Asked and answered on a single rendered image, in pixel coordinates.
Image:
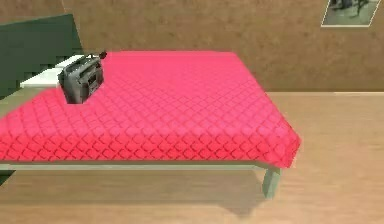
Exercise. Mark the red quilted bed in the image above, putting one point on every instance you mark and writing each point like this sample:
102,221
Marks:
173,110

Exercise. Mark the grey boombox radio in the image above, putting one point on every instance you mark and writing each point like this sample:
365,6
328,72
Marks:
82,79

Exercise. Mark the white pillow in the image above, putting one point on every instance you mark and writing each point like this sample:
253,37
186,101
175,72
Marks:
50,75

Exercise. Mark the framed wall picture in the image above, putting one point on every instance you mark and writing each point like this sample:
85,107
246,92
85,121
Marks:
350,12

